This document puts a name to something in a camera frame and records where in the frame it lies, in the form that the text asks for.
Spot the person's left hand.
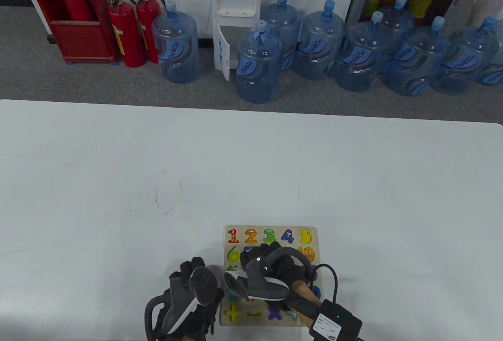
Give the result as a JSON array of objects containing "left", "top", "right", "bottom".
[{"left": 151, "top": 257, "right": 224, "bottom": 341}]

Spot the red fire extinguisher cabinet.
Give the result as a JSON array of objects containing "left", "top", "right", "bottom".
[{"left": 22, "top": 0, "right": 118, "bottom": 64}]

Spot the red extinguisher inside cabinet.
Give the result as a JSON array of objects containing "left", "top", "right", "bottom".
[{"left": 64, "top": 0, "right": 95, "bottom": 23}]

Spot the red fire extinguisher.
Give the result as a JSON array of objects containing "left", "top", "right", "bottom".
[
  {"left": 109, "top": 0, "right": 147, "bottom": 68},
  {"left": 135, "top": 0, "right": 165, "bottom": 64}
]

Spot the wooden math block puzzle board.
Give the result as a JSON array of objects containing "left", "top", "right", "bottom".
[{"left": 219, "top": 226, "right": 329, "bottom": 328}]

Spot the person's right hand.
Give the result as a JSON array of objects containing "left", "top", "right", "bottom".
[{"left": 240, "top": 242, "right": 315, "bottom": 306}]

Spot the row of blue water jugs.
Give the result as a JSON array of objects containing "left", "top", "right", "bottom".
[{"left": 151, "top": 0, "right": 503, "bottom": 105}]

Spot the yellow plus math block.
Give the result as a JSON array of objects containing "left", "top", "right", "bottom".
[{"left": 224, "top": 304, "right": 243, "bottom": 323}]

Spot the black glove cable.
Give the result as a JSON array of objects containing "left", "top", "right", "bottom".
[{"left": 310, "top": 264, "right": 339, "bottom": 306}]

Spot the dark grey tracking controller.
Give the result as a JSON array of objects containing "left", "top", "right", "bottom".
[
  {"left": 224, "top": 247, "right": 309, "bottom": 302},
  {"left": 145, "top": 266, "right": 218, "bottom": 336}
]

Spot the person's right forearm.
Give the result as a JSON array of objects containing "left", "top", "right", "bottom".
[{"left": 288, "top": 282, "right": 327, "bottom": 328}]

